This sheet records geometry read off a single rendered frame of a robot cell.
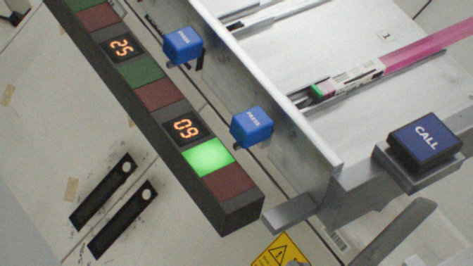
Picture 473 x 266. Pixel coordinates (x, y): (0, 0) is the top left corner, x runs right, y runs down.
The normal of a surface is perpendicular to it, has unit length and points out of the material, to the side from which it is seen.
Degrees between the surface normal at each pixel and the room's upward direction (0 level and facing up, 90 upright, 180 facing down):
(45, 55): 90
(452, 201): 90
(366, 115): 44
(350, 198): 90
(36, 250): 0
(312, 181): 134
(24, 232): 0
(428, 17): 90
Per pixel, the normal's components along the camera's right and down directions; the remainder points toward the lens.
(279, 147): -0.82, 0.36
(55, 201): -0.50, -0.18
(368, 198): 0.56, 0.68
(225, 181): 0.14, -0.63
